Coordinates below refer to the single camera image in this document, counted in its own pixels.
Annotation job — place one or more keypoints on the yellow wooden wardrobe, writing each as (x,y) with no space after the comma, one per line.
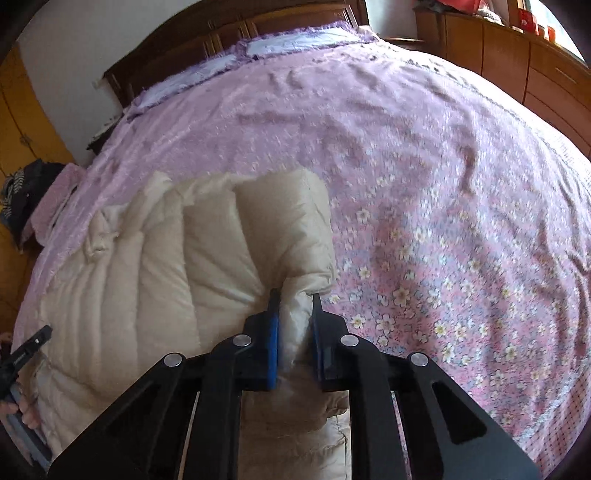
(23,115)

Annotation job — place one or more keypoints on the pink floral bedspread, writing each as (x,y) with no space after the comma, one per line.
(415,184)

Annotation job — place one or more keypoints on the wooden dresser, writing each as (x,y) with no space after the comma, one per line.
(508,50)

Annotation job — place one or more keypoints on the lavender ruffled pillow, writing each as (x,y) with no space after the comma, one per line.
(304,41)
(184,81)

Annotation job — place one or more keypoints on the red cloth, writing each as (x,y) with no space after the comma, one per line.
(457,5)

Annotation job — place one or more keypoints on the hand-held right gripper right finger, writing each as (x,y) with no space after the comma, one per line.
(316,350)

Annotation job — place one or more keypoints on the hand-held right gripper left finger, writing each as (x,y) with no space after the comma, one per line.
(274,350)

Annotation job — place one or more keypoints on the beige puffer jacket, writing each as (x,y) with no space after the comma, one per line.
(161,277)

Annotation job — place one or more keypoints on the dark patterned clothes pile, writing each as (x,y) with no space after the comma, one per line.
(27,194)

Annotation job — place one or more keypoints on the person's left hand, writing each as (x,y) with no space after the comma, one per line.
(28,415)

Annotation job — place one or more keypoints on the pink fuzzy cloth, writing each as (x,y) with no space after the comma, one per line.
(57,198)

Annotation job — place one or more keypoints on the dark wooden headboard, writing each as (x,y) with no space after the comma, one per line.
(184,41)

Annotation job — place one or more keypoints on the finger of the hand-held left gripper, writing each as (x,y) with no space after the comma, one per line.
(21,357)
(25,429)

